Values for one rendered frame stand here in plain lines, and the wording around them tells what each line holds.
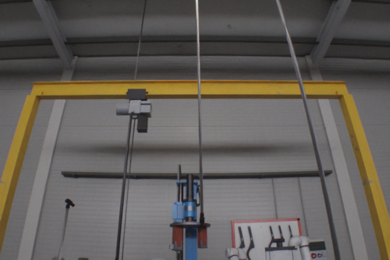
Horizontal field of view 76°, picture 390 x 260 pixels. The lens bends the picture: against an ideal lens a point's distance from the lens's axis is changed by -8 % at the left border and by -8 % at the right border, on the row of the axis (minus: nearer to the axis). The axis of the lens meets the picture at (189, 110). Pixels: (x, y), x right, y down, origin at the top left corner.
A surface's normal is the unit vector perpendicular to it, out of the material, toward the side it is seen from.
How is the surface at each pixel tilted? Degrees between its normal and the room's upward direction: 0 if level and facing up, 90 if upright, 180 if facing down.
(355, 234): 90
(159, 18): 174
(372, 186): 90
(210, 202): 90
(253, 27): 174
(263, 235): 90
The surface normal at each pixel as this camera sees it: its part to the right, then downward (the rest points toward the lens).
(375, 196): 0.00, -0.49
